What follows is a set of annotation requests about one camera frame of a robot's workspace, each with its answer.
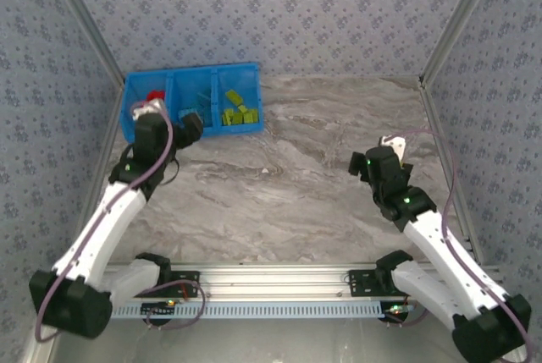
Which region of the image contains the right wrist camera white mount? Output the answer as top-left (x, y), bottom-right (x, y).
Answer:
top-left (378, 135), bottom-right (408, 162)

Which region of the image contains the aluminium table side rail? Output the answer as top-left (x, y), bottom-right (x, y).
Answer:
top-left (65, 79), bottom-right (128, 269)
top-left (418, 76), bottom-right (486, 266)

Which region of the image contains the white slotted cable duct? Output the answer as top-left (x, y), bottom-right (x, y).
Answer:
top-left (110, 300), bottom-right (386, 320)

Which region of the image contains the aluminium mounting rail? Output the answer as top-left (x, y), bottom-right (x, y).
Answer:
top-left (101, 264), bottom-right (507, 300)

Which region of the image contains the aluminium frame post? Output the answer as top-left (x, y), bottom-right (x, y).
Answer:
top-left (418, 0), bottom-right (505, 85)
top-left (41, 0), bottom-right (127, 87)

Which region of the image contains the blue three-compartment plastic bin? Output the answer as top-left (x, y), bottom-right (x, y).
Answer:
top-left (119, 62), bottom-right (265, 144)

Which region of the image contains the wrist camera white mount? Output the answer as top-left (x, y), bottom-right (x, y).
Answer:
top-left (378, 135), bottom-right (408, 162)
top-left (131, 98), bottom-right (167, 122)

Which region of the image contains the small circuit board with LED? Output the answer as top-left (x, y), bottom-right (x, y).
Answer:
top-left (141, 300), bottom-right (178, 317)
top-left (383, 302), bottom-right (418, 317)

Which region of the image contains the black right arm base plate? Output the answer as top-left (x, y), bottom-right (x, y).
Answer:
top-left (347, 269), bottom-right (427, 298)

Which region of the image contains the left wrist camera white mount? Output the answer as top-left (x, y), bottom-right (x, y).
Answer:
top-left (131, 98), bottom-right (167, 122)

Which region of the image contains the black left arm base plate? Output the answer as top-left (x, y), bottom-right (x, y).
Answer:
top-left (169, 270), bottom-right (201, 298)

